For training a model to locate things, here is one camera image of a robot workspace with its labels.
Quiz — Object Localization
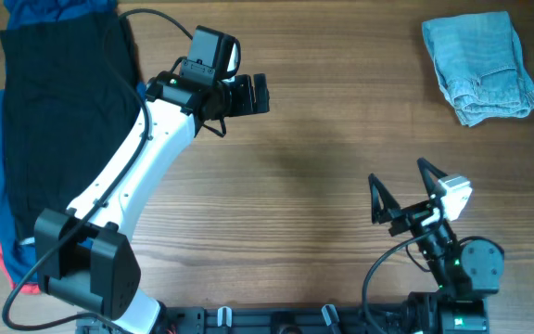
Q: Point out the black garment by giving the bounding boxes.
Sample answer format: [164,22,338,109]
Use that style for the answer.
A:
[0,13,139,240]

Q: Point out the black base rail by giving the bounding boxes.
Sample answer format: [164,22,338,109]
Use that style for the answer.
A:
[75,303,489,334]

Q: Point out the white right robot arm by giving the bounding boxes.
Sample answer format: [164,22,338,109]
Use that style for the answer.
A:
[361,158,505,333]

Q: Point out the light blue denim shorts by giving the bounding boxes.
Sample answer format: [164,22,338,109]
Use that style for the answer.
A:
[422,11,534,127]

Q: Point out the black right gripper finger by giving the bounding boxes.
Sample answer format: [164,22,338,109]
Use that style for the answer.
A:
[417,158,447,198]
[368,173,401,224]

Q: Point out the red garment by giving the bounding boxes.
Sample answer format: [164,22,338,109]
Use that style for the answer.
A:
[0,240,32,289]

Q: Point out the dark blue garment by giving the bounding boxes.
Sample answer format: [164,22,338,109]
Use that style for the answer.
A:
[0,0,142,282]

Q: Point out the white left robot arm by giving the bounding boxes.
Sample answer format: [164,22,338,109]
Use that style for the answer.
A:
[34,26,269,333]

